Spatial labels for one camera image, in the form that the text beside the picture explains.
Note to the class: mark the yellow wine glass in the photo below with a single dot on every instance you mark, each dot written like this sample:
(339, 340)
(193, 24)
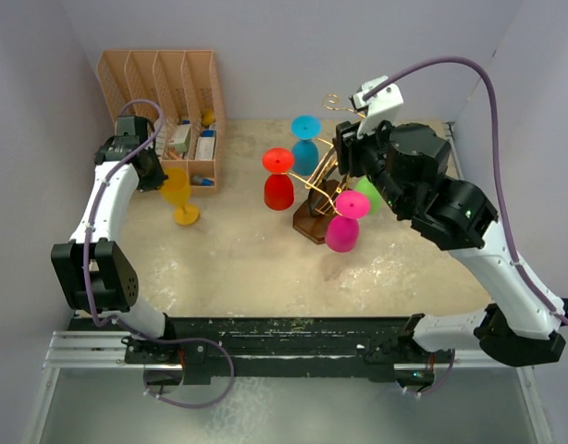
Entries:
(176, 190)

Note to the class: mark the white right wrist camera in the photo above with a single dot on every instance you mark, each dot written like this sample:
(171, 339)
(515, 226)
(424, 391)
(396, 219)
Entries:
(385, 105)

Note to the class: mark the yellow object in organizer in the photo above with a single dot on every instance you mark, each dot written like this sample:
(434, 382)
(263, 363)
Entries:
(209, 118)

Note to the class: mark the blue wine glass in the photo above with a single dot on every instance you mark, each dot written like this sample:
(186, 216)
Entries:
(305, 129)

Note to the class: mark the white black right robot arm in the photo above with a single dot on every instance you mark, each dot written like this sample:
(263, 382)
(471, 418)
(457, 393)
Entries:
(407, 165)

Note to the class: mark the red wine glass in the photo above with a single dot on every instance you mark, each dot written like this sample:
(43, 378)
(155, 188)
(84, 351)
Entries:
(278, 188)

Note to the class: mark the blue grey battery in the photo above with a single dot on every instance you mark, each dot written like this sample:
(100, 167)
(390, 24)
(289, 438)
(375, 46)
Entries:
(198, 180)

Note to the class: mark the pink plastic file organizer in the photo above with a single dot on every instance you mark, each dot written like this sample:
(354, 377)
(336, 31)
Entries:
(185, 84)

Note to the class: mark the gold wire wine glass rack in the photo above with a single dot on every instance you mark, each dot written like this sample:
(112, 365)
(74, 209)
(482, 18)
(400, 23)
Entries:
(313, 216)

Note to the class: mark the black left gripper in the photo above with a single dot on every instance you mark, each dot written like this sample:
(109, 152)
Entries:
(154, 182)

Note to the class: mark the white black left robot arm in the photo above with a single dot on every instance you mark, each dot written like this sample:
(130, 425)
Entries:
(95, 275)

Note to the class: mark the white red box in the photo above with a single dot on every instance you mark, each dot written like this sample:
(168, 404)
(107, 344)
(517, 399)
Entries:
(179, 141)

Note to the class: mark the magenta wine glass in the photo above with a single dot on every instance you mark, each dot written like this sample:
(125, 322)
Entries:
(344, 229)

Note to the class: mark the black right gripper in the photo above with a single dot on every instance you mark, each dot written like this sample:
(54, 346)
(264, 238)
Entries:
(350, 146)

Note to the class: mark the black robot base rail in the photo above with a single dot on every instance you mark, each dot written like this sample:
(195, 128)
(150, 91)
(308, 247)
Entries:
(379, 349)

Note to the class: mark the green wine glass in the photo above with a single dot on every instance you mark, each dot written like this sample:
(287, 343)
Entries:
(370, 192)

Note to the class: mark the white blue box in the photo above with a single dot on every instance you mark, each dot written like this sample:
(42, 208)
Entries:
(206, 145)

